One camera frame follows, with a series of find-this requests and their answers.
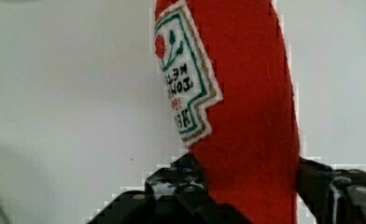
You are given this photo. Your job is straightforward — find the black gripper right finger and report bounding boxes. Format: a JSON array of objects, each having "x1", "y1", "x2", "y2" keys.
[{"x1": 297, "y1": 158, "x2": 366, "y2": 224}]

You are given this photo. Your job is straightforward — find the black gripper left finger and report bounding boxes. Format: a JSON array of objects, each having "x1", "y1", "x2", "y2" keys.
[{"x1": 87, "y1": 153, "x2": 252, "y2": 224}]

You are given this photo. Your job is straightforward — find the red plush ketchup bottle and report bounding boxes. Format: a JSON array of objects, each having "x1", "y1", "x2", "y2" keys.
[{"x1": 155, "y1": 0, "x2": 300, "y2": 224}]

